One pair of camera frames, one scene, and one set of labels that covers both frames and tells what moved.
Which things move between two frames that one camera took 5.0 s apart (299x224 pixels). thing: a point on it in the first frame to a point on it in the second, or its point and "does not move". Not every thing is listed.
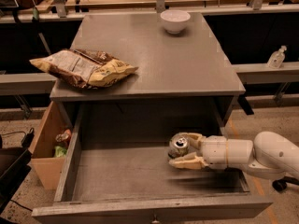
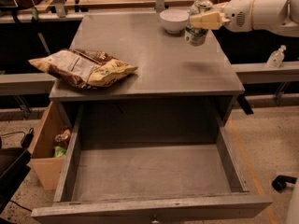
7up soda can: x=178 y=145 to x=197 y=36
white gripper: x=215 y=150 to x=239 y=13
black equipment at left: x=14 y=168 does not move
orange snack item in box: x=64 y=136 does not move
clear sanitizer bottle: x=277 y=58 does not move
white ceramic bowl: x=175 y=21 does not move
